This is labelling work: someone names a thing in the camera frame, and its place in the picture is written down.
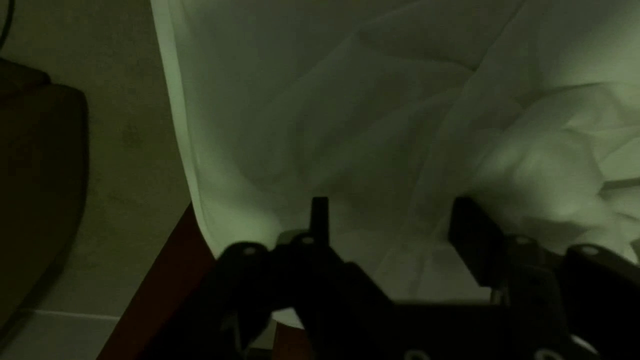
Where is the wooden bunk bed frame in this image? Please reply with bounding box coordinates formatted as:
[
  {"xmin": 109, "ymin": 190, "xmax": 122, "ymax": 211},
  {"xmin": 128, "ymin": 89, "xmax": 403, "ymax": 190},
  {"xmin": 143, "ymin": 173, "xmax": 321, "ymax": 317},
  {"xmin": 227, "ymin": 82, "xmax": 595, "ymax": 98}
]
[{"xmin": 99, "ymin": 202, "xmax": 316, "ymax": 360}]

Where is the white bedding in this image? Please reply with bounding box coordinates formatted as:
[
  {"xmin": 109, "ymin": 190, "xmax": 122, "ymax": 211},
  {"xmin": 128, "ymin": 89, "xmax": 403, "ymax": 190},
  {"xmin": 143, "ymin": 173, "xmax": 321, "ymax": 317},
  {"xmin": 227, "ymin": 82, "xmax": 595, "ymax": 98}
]
[{"xmin": 427, "ymin": 79, "xmax": 640, "ymax": 268}]

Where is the mustard yellow armchair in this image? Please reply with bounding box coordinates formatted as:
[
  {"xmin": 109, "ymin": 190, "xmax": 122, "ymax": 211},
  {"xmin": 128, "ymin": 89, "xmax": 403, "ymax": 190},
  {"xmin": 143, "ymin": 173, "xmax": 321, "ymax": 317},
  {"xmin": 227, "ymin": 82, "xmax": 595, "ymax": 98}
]
[{"xmin": 0, "ymin": 57, "xmax": 93, "ymax": 336}]

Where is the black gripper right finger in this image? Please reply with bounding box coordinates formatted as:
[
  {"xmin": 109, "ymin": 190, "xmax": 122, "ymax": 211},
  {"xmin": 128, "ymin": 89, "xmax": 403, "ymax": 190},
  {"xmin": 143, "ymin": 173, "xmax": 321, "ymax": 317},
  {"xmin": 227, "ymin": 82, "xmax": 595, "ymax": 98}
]
[{"xmin": 448, "ymin": 196, "xmax": 640, "ymax": 360}]

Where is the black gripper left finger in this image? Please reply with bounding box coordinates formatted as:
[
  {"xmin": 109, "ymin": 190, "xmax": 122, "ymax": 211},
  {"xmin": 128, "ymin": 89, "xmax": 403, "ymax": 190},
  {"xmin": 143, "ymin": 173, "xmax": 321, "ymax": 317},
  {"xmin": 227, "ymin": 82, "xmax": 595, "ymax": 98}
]
[{"xmin": 139, "ymin": 196, "xmax": 397, "ymax": 360}]

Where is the white mattress sheet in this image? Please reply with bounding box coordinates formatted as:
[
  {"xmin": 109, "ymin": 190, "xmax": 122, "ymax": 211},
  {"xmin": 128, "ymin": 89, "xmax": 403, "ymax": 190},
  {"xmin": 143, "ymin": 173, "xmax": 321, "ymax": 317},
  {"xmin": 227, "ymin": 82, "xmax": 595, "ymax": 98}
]
[{"xmin": 148, "ymin": 0, "xmax": 640, "ymax": 328}]

